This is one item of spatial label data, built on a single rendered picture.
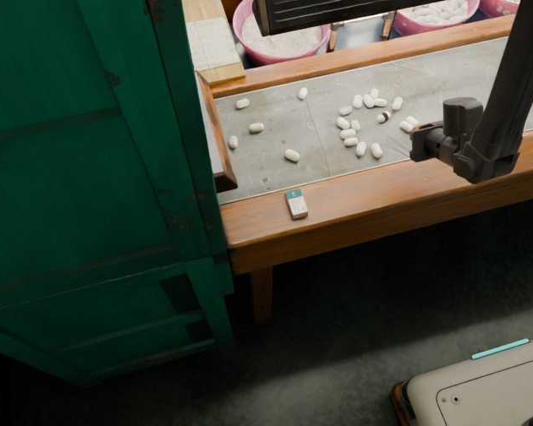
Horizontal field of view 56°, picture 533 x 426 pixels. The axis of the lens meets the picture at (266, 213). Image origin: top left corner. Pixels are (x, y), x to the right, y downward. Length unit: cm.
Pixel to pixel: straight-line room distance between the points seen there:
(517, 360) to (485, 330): 32
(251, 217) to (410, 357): 94
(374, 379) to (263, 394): 37
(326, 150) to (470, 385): 79
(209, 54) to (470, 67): 69
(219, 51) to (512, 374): 120
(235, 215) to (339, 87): 46
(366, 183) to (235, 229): 32
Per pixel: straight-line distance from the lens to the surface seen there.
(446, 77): 144
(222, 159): 107
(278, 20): 101
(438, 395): 156
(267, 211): 110
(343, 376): 179
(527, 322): 203
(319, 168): 119
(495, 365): 163
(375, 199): 114
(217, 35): 141
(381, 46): 143
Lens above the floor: 175
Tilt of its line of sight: 63 degrees down
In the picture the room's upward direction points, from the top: straight up
